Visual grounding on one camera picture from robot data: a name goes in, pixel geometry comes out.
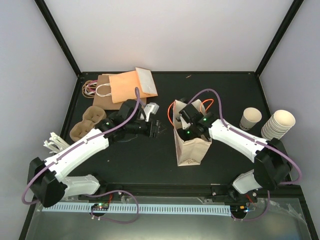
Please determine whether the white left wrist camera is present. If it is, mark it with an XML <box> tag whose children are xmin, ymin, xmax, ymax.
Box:
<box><xmin>142</xmin><ymin>102</ymin><xmax>160</xmax><ymax>122</ymax></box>

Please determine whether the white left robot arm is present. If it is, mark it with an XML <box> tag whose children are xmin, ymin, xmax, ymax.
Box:
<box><xmin>27</xmin><ymin>99</ymin><xmax>159</xmax><ymax>208</ymax></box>

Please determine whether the orange kraft paper bag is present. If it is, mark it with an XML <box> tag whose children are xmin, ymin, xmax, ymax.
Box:
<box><xmin>108</xmin><ymin>67</ymin><xmax>158</xmax><ymax>104</ymax></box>

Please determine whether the brown kraft paper bag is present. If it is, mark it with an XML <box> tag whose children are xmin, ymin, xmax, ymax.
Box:
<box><xmin>83</xmin><ymin>70</ymin><xmax>152</xmax><ymax>110</ymax></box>

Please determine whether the stack of paper cups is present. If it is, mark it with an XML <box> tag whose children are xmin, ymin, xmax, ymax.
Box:
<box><xmin>261</xmin><ymin>109</ymin><xmax>296</xmax><ymax>140</ymax></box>

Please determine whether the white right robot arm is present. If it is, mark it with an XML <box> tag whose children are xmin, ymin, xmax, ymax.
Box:
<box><xmin>172</xmin><ymin>99</ymin><xmax>293</xmax><ymax>202</ymax></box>

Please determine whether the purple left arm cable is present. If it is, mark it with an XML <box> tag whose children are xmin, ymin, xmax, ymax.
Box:
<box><xmin>21</xmin><ymin>87</ymin><xmax>143</xmax><ymax>223</ymax></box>

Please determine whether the brown pulp cup carrier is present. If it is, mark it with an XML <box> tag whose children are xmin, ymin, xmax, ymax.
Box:
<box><xmin>69</xmin><ymin>105</ymin><xmax>107</xmax><ymax>142</ymax></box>

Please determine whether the single paper coffee cup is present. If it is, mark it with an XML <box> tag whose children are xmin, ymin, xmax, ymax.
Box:
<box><xmin>239</xmin><ymin>107</ymin><xmax>262</xmax><ymax>131</ymax></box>

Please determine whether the printed white paper bag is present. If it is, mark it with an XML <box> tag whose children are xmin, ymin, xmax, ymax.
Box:
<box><xmin>167</xmin><ymin>100</ymin><xmax>212</xmax><ymax>167</ymax></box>

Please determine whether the white slotted cable rail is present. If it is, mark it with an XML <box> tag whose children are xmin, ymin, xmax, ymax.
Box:
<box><xmin>42</xmin><ymin>202</ymin><xmax>231</xmax><ymax>217</ymax></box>

